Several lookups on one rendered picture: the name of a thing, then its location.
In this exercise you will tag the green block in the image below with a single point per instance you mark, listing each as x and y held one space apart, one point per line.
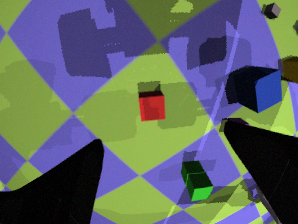
199 186
190 168

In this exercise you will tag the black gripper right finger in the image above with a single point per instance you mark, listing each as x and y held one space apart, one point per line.
272 160

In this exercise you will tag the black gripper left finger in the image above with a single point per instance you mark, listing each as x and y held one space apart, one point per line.
63 195

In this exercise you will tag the blue cube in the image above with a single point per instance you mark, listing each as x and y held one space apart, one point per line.
258 88

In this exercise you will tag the yellow cube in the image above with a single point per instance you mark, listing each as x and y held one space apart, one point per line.
290 69

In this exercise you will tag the small purple cube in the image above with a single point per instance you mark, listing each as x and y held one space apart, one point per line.
237 120

